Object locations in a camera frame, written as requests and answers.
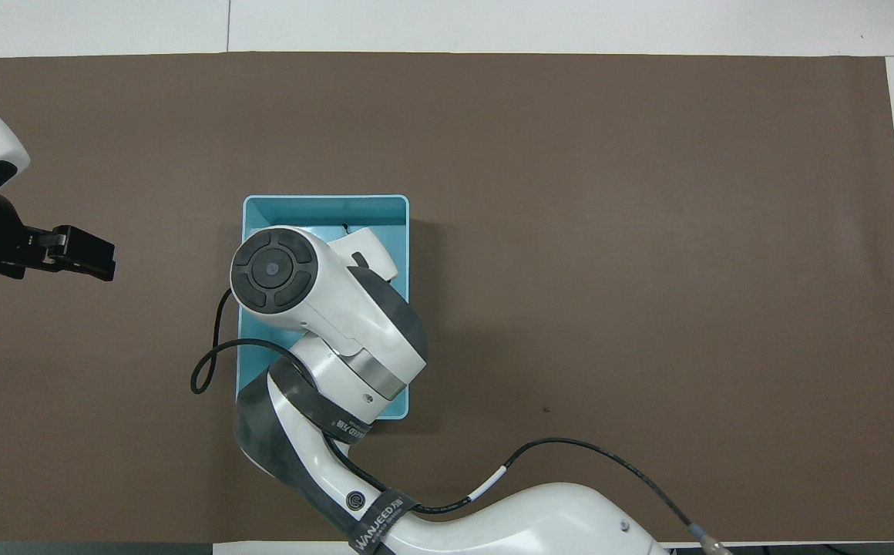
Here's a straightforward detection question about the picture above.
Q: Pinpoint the blue plastic storage box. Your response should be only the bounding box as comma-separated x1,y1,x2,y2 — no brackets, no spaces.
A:
237,195,411,421

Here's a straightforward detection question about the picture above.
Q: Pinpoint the brown table mat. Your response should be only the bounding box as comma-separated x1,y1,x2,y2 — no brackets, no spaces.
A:
0,52,894,544

